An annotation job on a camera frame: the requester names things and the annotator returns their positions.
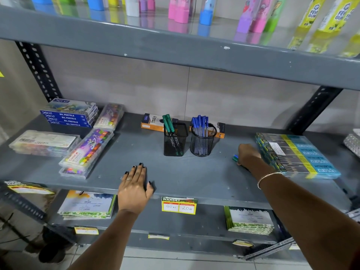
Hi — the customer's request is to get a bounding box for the clear plastic crayon case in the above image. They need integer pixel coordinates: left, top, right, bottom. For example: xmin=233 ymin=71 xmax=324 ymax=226
xmin=8 ymin=130 xmax=82 ymax=158
xmin=93 ymin=103 xmax=125 ymax=131
xmin=59 ymin=128 xmax=115 ymax=172

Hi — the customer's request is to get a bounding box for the white textured packet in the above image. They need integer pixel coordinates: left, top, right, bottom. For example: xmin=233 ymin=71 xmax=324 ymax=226
xmin=343 ymin=129 xmax=360 ymax=158

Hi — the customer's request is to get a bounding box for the person's left hand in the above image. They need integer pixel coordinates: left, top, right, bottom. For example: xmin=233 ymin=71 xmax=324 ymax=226
xmin=117 ymin=163 xmax=155 ymax=216

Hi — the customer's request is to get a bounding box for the bunch of blue pens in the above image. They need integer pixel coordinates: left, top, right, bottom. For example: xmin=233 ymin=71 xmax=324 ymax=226
xmin=191 ymin=115 xmax=210 ymax=155

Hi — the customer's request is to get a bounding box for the person's right hand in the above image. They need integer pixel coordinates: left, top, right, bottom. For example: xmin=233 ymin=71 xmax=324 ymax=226
xmin=237 ymin=143 xmax=271 ymax=174

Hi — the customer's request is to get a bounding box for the black slotted rack upright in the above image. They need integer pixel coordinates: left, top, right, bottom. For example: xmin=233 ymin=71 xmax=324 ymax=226
xmin=286 ymin=85 xmax=344 ymax=135
xmin=15 ymin=40 xmax=63 ymax=103
xmin=0 ymin=181 xmax=77 ymax=243
xmin=243 ymin=237 xmax=296 ymax=261

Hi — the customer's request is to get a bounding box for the grey metal shelf board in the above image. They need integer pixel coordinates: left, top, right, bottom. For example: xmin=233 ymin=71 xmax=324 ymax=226
xmin=0 ymin=112 xmax=360 ymax=212
xmin=46 ymin=190 xmax=294 ymax=246
xmin=0 ymin=5 xmax=360 ymax=92

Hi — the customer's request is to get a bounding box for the person's left forearm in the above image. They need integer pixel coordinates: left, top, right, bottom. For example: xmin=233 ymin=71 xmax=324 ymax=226
xmin=67 ymin=209 xmax=145 ymax=270

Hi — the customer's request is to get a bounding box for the orange pen box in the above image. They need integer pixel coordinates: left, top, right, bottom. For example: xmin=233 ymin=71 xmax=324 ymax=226
xmin=141 ymin=113 xmax=180 ymax=133
xmin=189 ymin=122 xmax=226 ymax=139

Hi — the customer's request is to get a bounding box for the yellow glue bottle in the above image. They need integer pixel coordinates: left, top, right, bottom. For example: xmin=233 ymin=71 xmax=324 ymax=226
xmin=344 ymin=3 xmax=360 ymax=26
xmin=317 ymin=0 xmax=355 ymax=33
xmin=298 ymin=0 xmax=328 ymax=29

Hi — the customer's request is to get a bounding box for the round black mesh pen holder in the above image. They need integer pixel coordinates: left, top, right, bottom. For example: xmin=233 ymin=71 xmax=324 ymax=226
xmin=190 ymin=125 xmax=218 ymax=157

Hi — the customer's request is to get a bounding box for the person's right forearm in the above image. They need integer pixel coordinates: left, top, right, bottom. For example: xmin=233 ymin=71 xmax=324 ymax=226
xmin=250 ymin=163 xmax=360 ymax=270

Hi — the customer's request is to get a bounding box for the stack of green drawing books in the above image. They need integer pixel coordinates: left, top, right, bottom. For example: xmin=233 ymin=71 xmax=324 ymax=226
xmin=224 ymin=206 xmax=275 ymax=236
xmin=57 ymin=190 xmax=117 ymax=221

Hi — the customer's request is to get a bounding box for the thin metal bangle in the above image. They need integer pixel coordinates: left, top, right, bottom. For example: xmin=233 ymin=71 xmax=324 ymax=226
xmin=257 ymin=172 xmax=283 ymax=190

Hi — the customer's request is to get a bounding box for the square black mesh pen holder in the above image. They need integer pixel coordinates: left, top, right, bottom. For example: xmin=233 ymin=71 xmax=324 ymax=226
xmin=164 ymin=122 xmax=188 ymax=157

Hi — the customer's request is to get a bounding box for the stack of blue yellow packets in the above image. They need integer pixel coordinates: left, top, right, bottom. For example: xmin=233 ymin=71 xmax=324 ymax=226
xmin=255 ymin=133 xmax=341 ymax=180

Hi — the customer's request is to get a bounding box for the blue oil pastel box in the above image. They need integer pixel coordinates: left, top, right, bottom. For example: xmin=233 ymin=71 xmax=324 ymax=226
xmin=40 ymin=98 xmax=98 ymax=116
xmin=46 ymin=112 xmax=98 ymax=124
xmin=43 ymin=109 xmax=98 ymax=120
xmin=48 ymin=115 xmax=98 ymax=128

